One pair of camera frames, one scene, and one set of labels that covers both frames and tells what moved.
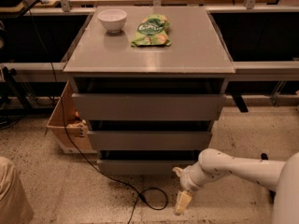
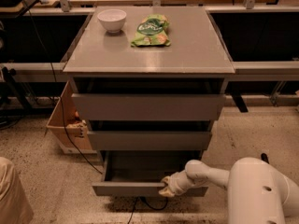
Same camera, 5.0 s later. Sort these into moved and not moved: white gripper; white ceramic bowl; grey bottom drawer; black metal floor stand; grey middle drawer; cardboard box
Moved: grey bottom drawer; white gripper
Not moved: grey middle drawer; white ceramic bowl; cardboard box; black metal floor stand
